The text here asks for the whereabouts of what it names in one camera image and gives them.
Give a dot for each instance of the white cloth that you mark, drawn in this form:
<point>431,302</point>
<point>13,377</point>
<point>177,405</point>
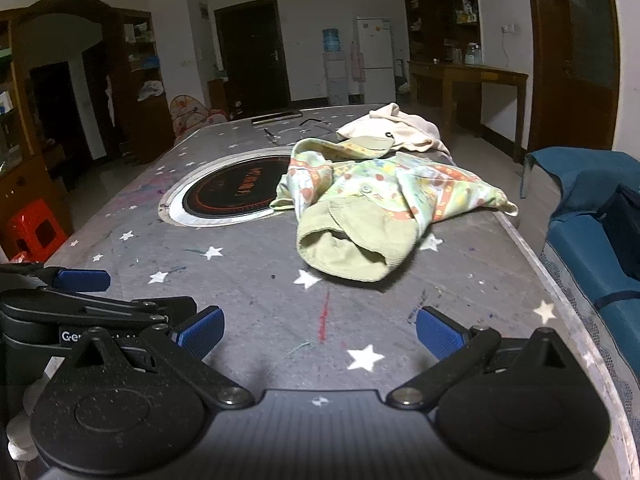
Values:
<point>150,91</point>

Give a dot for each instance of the cream garment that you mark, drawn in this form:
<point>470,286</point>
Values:
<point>400,127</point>

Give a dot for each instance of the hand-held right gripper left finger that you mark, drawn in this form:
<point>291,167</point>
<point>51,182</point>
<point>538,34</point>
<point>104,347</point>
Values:
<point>202,332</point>

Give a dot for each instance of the white refrigerator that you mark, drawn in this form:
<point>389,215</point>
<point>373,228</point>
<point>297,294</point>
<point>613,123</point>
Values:
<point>375,45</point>

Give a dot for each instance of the dark entrance door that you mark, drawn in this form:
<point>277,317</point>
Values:
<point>255,60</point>

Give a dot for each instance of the flat dark bar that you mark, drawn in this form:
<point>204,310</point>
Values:
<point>275,118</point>

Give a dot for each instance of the arched wooden wall cabinet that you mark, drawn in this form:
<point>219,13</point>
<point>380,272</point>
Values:
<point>120,25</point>

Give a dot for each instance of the dark bag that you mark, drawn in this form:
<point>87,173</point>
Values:
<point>622,230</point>

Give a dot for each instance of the pink printed folding seat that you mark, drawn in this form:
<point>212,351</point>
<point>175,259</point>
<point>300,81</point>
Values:
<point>192,112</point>

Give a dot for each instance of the blue sofa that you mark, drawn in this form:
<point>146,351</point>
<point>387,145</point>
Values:
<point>575,260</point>

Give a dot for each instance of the wooden side desk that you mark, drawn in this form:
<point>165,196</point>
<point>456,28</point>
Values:
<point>465,72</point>

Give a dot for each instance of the grey star-print tablecloth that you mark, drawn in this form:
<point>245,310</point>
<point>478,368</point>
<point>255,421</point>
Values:
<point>250,285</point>

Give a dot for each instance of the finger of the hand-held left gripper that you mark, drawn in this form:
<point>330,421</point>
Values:
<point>82,280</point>
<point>125,308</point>

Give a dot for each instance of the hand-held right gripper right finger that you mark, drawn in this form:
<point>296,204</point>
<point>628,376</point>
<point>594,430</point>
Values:
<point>440,332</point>

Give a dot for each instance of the pink hanging cloth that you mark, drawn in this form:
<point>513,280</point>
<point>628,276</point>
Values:
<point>357,62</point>

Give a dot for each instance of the colourful printed child's garment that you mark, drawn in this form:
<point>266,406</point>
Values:
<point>425,190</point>

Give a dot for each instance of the dark wooden shelf unit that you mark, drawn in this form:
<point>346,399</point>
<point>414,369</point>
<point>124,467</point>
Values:
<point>435,10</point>

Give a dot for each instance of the round black induction cooktop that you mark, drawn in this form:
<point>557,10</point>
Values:
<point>225,195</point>

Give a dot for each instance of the clear eyeglasses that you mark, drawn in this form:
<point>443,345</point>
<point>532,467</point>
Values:
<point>320,122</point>

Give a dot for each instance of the blue water bottle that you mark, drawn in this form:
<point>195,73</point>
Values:
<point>331,40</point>

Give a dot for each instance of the brown wooden glazed door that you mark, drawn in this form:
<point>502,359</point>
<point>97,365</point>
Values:
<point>547,60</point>

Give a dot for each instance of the red plastic stool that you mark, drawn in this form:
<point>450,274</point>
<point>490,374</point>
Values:
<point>30,220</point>

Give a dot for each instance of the glass jar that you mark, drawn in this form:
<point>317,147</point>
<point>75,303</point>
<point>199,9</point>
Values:
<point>473,54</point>

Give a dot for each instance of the white water dispenser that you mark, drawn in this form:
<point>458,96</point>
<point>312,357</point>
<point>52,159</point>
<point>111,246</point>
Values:
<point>335,77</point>

